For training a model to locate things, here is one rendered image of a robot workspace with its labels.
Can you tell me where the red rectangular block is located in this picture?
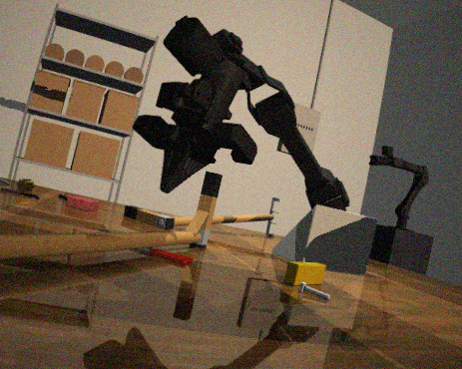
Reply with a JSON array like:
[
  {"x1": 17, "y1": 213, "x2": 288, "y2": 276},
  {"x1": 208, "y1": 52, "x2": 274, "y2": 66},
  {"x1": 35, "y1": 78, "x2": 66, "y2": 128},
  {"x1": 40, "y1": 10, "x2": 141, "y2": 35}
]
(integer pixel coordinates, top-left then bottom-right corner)
[{"x1": 66, "y1": 196, "x2": 100, "y2": 211}]

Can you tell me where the yellow rectangular block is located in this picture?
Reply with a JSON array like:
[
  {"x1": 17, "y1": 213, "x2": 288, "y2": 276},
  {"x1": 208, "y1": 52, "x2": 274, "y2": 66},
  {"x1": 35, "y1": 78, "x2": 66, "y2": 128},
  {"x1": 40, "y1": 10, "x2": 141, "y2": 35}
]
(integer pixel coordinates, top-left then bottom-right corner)
[{"x1": 284, "y1": 261, "x2": 325, "y2": 285}]

